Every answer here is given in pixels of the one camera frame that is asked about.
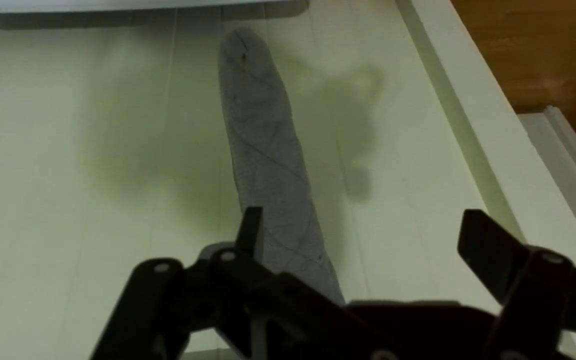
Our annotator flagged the white plastic storage bin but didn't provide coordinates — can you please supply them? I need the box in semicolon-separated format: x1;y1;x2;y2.
0;0;291;16

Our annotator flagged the grey quilted oven glove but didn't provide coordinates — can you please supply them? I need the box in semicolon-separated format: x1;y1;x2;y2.
217;25;348;308

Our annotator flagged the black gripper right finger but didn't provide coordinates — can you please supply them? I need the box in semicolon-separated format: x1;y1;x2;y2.
456;207;576;360

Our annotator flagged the white door frame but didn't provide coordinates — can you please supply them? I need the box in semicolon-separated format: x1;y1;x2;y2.
518;104;576;264

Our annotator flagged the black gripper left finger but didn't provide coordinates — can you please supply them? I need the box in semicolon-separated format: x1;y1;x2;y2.
90;205;384;360

